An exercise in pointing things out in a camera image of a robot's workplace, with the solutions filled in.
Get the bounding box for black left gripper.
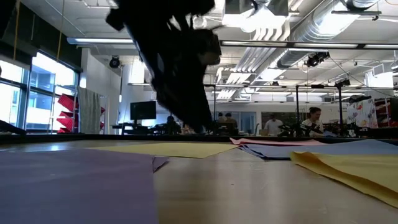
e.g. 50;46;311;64
104;0;223;133

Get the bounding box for purple paper sheet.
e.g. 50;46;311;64
0;148;159;224
151;155;170;174

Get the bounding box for blue paper sheet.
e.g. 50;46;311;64
241;146;295;161
241;139;398;161

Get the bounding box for pink paper sheet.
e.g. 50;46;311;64
229;137;327;147

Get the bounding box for black monitor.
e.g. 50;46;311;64
129;100;157;121

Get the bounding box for dark office desk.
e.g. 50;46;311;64
111;123;165;135

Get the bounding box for grey hanging cloth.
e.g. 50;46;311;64
77;86;102;134

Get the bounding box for long ceiling light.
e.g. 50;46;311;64
67;37;135;45
219;39;398;50

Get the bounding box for black background robot arms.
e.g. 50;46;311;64
325;121;374;138
278;123;304;138

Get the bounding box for red storage bin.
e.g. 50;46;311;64
56;117;78;131
57;93;78;112

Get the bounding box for large glass window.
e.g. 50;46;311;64
0;51;82;132

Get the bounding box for floral cloth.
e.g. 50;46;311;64
346;98;377;128

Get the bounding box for white ceiling panel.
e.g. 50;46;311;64
364;63;395;88

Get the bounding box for red shelf items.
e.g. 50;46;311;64
374;98;393;128

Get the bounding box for black rig frame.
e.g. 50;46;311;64
294;83;345;137

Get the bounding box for silver spiral duct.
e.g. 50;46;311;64
276;0;361;69

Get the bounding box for black aluminium table frame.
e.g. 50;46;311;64
0;119;398;144

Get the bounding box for black rig camera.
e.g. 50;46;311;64
305;51;331;68

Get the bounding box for yellow hanging cord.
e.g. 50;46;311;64
57;29;63;60
12;0;21;60

